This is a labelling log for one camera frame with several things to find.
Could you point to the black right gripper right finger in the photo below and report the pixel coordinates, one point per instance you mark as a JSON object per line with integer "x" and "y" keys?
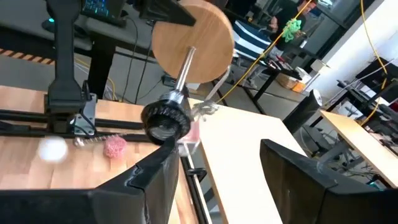
{"x": 326, "y": 205}

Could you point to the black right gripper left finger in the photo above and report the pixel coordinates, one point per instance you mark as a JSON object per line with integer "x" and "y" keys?
{"x": 93, "y": 205}

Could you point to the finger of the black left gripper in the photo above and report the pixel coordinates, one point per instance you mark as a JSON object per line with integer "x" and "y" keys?
{"x": 168, "y": 11}

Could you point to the wooden base lamp black socket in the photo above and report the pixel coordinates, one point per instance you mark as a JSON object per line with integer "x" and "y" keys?
{"x": 202, "y": 40}

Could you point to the white lightbulb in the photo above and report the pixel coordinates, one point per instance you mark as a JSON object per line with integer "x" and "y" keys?
{"x": 52, "y": 149}

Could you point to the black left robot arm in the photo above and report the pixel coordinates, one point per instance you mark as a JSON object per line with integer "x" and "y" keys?
{"x": 63, "y": 46}

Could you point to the pink knitted ball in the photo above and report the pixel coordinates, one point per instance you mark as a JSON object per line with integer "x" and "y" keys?
{"x": 115, "y": 147}

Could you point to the black floor power strip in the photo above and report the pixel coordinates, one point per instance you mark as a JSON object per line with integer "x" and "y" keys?
{"x": 169, "y": 81}

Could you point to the black backlit keyboard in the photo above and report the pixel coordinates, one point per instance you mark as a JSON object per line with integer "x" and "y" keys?
{"x": 96, "y": 7}

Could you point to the beige work table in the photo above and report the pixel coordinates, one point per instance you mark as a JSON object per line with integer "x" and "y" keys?
{"x": 367, "y": 146}

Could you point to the beige desk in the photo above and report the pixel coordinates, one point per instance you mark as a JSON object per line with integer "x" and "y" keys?
{"x": 242, "y": 161}

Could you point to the black cylindrical bin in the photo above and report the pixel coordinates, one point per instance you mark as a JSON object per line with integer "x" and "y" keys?
{"x": 300, "y": 113}

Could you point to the person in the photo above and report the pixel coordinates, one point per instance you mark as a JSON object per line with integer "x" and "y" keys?
{"x": 284, "y": 14}

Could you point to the black computer mouse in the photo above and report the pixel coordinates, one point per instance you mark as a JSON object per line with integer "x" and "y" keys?
{"x": 51, "y": 26}

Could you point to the brown woven basket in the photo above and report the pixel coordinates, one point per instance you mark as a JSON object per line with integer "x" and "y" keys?
{"x": 286, "y": 81}

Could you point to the grey side desk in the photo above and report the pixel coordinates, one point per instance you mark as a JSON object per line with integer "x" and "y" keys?
{"x": 18, "y": 12}

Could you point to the orange black striped tape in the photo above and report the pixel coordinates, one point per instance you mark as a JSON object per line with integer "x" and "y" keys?
{"x": 25, "y": 56}

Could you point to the silver mounting bracket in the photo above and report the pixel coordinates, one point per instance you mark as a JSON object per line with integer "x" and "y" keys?
{"x": 85, "y": 119}

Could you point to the black aluminium table frame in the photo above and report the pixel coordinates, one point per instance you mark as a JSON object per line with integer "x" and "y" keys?
{"x": 121, "y": 124}

